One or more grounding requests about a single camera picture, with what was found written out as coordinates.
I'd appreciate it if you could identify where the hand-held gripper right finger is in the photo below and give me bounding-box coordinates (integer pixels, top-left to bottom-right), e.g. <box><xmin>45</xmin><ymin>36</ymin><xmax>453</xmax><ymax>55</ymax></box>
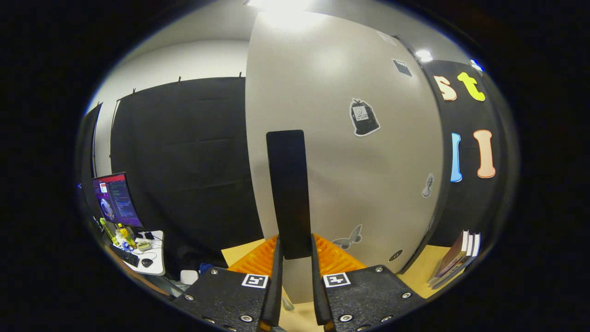
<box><xmin>311</xmin><ymin>234</ymin><xmax>427</xmax><ymax>332</ymax></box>

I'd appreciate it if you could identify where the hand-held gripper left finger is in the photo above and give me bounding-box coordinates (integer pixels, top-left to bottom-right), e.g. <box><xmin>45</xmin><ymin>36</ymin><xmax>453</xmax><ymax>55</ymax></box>
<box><xmin>173</xmin><ymin>234</ymin><xmax>284</xmax><ymax>332</ymax></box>

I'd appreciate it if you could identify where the black door handle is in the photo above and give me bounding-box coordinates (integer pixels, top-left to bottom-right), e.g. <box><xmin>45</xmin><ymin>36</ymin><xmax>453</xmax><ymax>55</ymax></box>
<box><xmin>266</xmin><ymin>130</ymin><xmax>313</xmax><ymax>260</ymax></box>

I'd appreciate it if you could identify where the white desk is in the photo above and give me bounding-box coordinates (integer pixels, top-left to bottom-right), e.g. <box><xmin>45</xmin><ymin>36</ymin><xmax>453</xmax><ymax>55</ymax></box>
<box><xmin>104</xmin><ymin>230</ymin><xmax>166</xmax><ymax>276</ymax></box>

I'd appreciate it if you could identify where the white maroon book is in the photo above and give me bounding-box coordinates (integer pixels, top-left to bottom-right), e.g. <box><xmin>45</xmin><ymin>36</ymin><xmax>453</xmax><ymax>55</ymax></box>
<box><xmin>429</xmin><ymin>233</ymin><xmax>476</xmax><ymax>287</ymax></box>

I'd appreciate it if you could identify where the black keyboard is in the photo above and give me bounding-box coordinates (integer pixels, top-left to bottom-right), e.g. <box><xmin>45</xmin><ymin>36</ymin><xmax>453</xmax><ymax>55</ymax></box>
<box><xmin>112</xmin><ymin>246</ymin><xmax>140</xmax><ymax>268</ymax></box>

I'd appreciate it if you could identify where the blue grey book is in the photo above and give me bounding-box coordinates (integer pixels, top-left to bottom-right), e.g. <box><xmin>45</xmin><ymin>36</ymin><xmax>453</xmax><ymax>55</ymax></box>
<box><xmin>431</xmin><ymin>233</ymin><xmax>481</xmax><ymax>290</ymax></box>

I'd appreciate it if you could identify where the black backdrop cloth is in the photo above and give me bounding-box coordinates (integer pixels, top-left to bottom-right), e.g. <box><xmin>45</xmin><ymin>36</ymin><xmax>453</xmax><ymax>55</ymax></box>
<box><xmin>110</xmin><ymin>77</ymin><xmax>264</xmax><ymax>278</ymax></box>
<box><xmin>422</xmin><ymin>59</ymin><xmax>510</xmax><ymax>273</ymax></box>

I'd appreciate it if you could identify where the computer monitor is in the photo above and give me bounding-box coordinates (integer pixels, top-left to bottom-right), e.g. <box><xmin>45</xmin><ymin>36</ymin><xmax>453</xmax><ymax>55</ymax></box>
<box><xmin>92</xmin><ymin>172</ymin><xmax>145</xmax><ymax>229</ymax></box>

